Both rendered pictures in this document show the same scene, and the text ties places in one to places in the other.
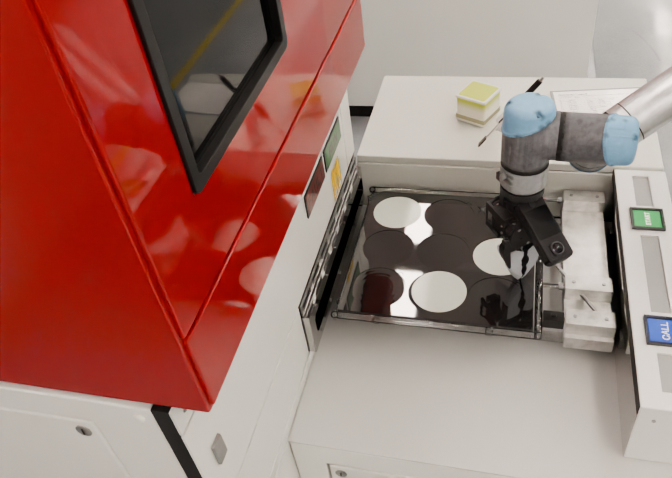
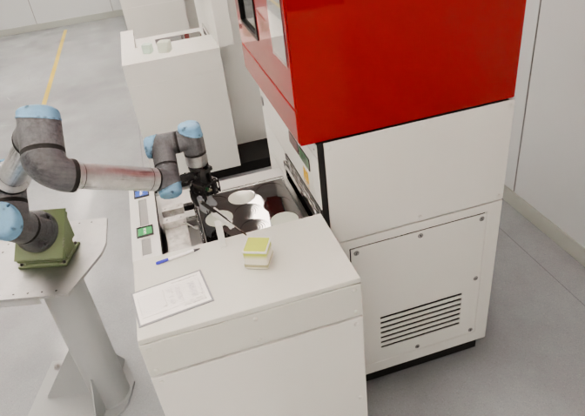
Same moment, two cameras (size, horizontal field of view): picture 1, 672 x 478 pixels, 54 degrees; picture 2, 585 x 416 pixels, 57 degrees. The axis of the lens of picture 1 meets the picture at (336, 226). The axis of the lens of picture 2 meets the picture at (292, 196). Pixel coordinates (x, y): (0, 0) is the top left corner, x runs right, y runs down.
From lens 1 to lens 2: 2.54 m
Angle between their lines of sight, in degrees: 100
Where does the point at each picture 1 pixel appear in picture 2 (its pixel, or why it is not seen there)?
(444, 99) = (292, 269)
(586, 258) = (177, 238)
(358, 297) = (275, 184)
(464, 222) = (244, 226)
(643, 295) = (149, 202)
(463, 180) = not seen: hidden behind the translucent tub
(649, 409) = not seen: hidden behind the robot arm
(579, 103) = (189, 293)
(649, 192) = (143, 248)
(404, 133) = (302, 235)
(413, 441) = (234, 181)
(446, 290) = (238, 197)
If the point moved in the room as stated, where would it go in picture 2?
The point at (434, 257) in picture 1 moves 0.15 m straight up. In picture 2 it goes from (251, 208) to (245, 172)
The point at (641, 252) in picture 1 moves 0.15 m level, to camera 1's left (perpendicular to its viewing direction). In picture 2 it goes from (148, 217) to (186, 200)
